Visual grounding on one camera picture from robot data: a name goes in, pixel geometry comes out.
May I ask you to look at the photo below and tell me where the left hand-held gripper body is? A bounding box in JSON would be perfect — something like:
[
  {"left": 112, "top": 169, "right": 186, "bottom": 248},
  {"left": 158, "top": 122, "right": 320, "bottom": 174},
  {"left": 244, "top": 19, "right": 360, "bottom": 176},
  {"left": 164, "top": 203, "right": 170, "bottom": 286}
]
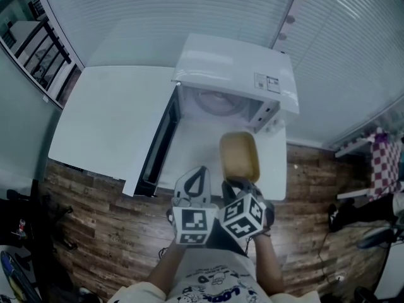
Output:
[{"left": 166, "top": 165, "right": 220, "bottom": 247}]

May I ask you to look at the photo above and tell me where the black office chair base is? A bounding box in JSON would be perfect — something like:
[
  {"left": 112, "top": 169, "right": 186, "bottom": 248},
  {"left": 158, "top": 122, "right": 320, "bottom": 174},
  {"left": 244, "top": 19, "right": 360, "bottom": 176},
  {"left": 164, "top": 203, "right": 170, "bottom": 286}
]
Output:
[{"left": 44, "top": 204, "right": 79, "bottom": 253}]

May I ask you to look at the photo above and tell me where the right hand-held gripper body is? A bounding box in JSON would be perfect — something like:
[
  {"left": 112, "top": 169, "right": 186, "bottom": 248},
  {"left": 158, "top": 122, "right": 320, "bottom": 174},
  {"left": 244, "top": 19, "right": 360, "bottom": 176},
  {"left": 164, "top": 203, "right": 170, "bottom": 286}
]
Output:
[{"left": 218, "top": 186, "right": 275, "bottom": 241}]

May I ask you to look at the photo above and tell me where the black metal rack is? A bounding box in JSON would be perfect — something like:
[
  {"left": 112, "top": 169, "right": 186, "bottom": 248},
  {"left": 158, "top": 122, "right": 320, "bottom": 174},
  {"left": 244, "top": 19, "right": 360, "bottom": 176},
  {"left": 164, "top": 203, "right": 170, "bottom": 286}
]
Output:
[{"left": 13, "top": 20, "right": 74, "bottom": 86}]

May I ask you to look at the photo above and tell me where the white microwave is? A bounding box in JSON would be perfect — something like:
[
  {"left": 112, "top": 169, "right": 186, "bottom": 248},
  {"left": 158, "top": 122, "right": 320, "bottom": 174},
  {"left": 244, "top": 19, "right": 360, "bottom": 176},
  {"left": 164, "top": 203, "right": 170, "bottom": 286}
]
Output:
[{"left": 122, "top": 32, "right": 300, "bottom": 198}]

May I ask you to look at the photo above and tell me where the person's right forearm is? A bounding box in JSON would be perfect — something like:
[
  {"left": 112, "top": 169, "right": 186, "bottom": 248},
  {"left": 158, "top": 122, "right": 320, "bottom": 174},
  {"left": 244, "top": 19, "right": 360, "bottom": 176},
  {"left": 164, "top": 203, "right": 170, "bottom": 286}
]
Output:
[{"left": 251, "top": 234, "right": 285, "bottom": 297}]

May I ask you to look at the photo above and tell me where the yellow container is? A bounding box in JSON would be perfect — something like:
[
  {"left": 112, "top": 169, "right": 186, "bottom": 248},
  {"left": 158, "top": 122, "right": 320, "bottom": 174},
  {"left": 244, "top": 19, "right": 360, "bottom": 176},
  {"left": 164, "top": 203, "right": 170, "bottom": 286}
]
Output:
[{"left": 218, "top": 131, "right": 261, "bottom": 184}]

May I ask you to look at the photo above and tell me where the person's white printed shirt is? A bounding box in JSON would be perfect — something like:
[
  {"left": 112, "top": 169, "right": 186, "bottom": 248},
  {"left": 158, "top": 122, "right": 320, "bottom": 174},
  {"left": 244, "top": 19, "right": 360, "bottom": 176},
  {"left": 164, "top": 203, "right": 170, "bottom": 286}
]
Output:
[{"left": 106, "top": 249, "right": 320, "bottom": 303}]

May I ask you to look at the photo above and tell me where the red white checkered cloth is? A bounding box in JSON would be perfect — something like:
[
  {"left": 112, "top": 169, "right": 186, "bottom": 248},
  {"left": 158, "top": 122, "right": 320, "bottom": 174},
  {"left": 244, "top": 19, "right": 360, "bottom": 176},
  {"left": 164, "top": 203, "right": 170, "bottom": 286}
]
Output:
[{"left": 369, "top": 128, "right": 403, "bottom": 201}]

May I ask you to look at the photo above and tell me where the person's left forearm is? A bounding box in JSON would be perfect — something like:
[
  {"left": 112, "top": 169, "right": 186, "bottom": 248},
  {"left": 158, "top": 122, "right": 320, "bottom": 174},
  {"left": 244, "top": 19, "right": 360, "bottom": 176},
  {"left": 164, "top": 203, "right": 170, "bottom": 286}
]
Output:
[{"left": 147, "top": 242, "right": 191, "bottom": 294}]

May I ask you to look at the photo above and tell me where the black floor cable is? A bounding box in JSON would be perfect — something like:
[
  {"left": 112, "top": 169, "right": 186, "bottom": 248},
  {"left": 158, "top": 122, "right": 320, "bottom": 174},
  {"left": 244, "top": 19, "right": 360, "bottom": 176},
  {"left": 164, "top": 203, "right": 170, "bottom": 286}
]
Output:
[{"left": 316, "top": 230, "right": 345, "bottom": 285}]

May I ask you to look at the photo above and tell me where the glass turntable plate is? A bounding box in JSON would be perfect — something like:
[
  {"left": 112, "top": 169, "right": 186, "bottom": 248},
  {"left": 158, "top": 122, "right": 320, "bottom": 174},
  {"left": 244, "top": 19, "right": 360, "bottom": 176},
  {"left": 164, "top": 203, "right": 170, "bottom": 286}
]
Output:
[{"left": 193, "top": 88, "right": 251, "bottom": 118}]

